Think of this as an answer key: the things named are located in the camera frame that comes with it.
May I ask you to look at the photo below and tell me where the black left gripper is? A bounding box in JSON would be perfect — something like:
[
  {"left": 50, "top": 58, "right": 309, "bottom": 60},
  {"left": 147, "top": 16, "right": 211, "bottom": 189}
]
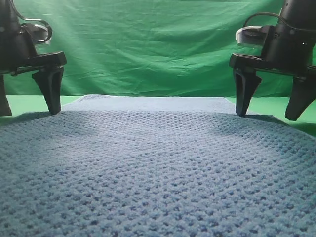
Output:
[{"left": 229, "top": 24, "right": 316, "bottom": 121}]

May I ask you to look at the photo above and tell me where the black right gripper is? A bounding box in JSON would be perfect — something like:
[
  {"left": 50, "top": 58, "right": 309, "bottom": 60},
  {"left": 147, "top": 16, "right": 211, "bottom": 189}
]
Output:
[{"left": 0, "top": 26, "right": 67, "bottom": 116}]

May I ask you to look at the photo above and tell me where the blue waffle-weave towel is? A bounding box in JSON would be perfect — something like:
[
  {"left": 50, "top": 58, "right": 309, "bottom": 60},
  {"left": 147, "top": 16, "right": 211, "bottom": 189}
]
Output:
[{"left": 0, "top": 95, "right": 316, "bottom": 237}]

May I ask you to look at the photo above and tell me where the green backdrop cloth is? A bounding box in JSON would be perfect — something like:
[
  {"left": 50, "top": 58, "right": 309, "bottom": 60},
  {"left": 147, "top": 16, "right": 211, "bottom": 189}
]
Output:
[{"left": 15, "top": 0, "right": 283, "bottom": 97}]

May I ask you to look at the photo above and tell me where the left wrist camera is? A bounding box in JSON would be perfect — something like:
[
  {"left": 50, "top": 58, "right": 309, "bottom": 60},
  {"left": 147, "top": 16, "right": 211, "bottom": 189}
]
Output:
[{"left": 235, "top": 26, "right": 269, "bottom": 48}]

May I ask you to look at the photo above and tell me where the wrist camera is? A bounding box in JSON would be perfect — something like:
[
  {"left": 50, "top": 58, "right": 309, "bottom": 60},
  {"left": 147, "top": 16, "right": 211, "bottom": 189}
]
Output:
[
  {"left": 21, "top": 23, "right": 52, "bottom": 45},
  {"left": 235, "top": 26, "right": 269, "bottom": 48}
]

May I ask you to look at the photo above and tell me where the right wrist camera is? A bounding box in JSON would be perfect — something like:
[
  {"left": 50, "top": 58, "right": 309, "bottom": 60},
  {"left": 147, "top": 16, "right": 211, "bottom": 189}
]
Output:
[{"left": 21, "top": 23, "right": 52, "bottom": 45}]

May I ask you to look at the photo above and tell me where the left black cable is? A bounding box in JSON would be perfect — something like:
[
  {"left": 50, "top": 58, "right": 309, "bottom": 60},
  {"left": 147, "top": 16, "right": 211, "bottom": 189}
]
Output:
[{"left": 243, "top": 12, "right": 304, "bottom": 33}]

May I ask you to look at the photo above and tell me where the black cable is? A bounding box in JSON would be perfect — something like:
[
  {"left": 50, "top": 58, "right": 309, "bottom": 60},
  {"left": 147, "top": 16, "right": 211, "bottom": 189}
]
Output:
[
  {"left": 243, "top": 12, "right": 304, "bottom": 33},
  {"left": 9, "top": 0, "right": 53, "bottom": 41}
]

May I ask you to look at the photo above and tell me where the right black cable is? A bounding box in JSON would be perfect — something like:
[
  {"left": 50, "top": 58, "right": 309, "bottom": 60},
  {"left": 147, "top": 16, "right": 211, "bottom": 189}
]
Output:
[{"left": 9, "top": 0, "right": 53, "bottom": 41}]

